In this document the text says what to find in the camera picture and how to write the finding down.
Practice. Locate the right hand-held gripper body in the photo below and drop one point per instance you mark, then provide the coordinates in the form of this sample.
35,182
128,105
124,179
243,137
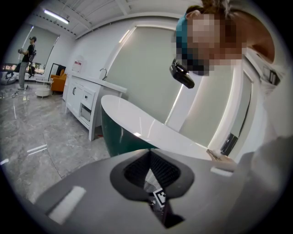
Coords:
160,197

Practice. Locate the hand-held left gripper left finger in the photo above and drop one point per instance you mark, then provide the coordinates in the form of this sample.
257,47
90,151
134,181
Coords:
96,201

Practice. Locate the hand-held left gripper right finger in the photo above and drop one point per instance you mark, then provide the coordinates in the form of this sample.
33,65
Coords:
201,194

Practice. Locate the white laundry basket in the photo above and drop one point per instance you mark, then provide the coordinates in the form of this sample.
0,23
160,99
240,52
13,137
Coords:
150,182

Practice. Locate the chrome tub filler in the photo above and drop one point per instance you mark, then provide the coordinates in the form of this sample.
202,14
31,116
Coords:
229,144

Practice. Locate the white bathtub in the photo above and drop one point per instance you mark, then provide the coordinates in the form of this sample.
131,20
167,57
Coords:
142,123

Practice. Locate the grey roller blind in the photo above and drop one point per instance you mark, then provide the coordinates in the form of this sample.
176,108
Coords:
45,45
142,75
242,107
206,114

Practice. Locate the white vanity cabinet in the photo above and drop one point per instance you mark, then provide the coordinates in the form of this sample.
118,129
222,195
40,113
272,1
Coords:
75,96

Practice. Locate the cream sweatshirt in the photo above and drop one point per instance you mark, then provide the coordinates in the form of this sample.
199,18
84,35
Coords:
267,109

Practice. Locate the round white side table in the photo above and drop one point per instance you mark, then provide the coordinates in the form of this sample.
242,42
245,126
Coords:
43,92

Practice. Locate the orange armchair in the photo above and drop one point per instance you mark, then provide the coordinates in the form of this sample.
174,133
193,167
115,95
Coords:
58,83

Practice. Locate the chrome faucet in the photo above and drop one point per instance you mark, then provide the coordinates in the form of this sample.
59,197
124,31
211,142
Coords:
104,74

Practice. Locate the round glass side table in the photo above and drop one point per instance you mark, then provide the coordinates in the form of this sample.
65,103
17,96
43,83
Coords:
44,80

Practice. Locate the white arched sign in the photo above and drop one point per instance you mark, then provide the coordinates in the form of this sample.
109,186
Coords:
78,64

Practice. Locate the grey beanbag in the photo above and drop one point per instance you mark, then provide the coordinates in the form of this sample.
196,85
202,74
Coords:
7,78

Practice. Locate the person's head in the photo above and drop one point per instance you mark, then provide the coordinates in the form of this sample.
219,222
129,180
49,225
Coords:
224,34

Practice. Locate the ceiling tube light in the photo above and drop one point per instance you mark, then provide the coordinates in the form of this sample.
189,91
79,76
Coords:
56,16

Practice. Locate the black head camera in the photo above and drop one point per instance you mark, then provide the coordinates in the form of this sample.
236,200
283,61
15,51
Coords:
182,74

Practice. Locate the black rectangular frame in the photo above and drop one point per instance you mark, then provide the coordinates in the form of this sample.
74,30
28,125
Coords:
56,67

